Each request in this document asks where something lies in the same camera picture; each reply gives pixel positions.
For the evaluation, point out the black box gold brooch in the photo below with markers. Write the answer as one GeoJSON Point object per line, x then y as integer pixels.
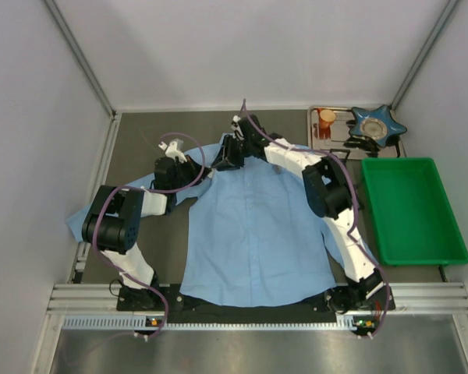
{"type": "Point", "coordinates": [341, 154]}

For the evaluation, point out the aluminium front rail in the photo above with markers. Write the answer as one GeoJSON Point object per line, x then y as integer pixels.
{"type": "Point", "coordinates": [96, 307]}

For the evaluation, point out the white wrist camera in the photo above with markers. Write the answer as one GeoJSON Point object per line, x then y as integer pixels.
{"type": "Point", "coordinates": [173, 150]}
{"type": "Point", "coordinates": [237, 131]}

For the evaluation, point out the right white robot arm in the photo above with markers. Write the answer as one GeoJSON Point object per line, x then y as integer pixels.
{"type": "Point", "coordinates": [330, 195]}

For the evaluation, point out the green plastic bin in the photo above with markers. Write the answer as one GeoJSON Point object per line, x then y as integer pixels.
{"type": "Point", "coordinates": [413, 221]}

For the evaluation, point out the light blue shirt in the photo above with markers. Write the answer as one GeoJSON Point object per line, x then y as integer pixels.
{"type": "Point", "coordinates": [254, 241]}

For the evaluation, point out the blue star-shaped dish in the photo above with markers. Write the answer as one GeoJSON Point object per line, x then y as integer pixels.
{"type": "Point", "coordinates": [377, 125]}

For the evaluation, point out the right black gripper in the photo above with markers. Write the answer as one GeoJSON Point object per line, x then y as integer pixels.
{"type": "Point", "coordinates": [231, 150]}

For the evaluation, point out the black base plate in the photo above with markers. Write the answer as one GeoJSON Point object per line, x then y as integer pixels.
{"type": "Point", "coordinates": [321, 308]}

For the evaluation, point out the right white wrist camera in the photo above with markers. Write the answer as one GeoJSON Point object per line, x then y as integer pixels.
{"type": "Point", "coordinates": [237, 131]}

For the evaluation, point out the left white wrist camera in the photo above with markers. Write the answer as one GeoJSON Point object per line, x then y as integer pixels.
{"type": "Point", "coordinates": [173, 150]}

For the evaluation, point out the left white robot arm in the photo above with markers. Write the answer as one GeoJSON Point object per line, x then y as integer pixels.
{"type": "Point", "coordinates": [113, 222]}

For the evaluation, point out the orange cup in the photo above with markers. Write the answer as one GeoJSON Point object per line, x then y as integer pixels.
{"type": "Point", "coordinates": [326, 118]}

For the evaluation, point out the metal tray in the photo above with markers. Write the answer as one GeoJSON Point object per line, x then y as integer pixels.
{"type": "Point", "coordinates": [339, 133]}

